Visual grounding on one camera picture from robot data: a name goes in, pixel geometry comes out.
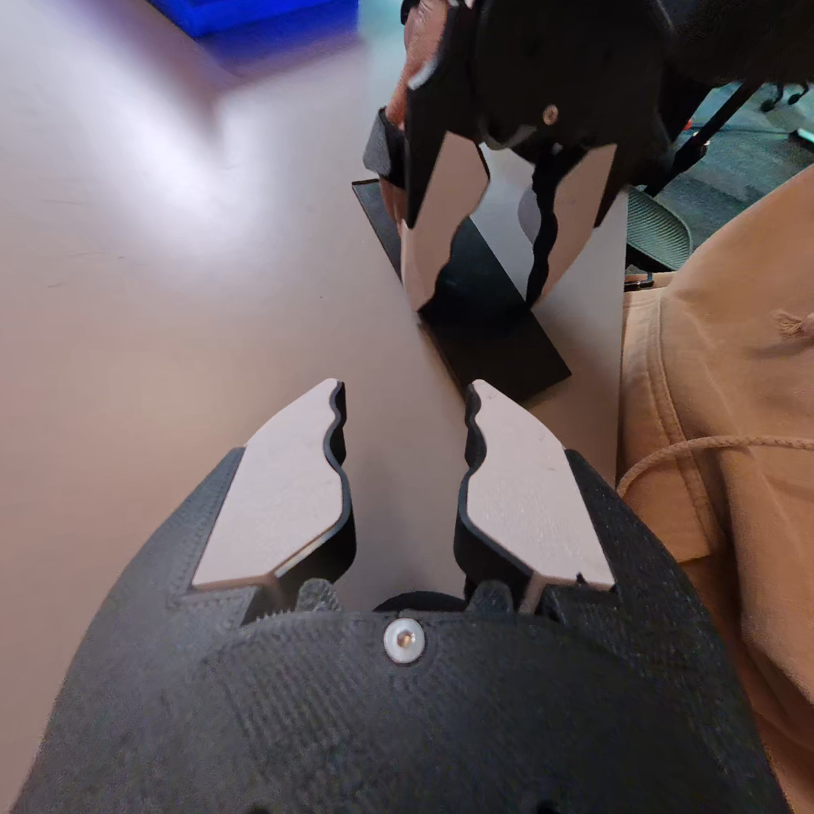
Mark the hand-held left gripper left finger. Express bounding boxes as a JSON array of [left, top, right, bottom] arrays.
[[191, 378, 357, 616]]

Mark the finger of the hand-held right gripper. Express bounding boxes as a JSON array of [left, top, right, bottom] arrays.
[[399, 129, 492, 314], [523, 142, 619, 305]]

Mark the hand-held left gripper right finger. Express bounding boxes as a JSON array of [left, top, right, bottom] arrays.
[[454, 379, 616, 614]]

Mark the black plate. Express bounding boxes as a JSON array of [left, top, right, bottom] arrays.
[[351, 178, 572, 403]]

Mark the grey mesh office chair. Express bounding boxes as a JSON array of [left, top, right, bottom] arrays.
[[626, 186, 695, 271]]

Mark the person in beige hoodie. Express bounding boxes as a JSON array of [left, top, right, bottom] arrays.
[[616, 165, 814, 814]]

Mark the blue plastic bin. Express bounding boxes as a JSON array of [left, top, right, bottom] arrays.
[[149, 0, 360, 39]]

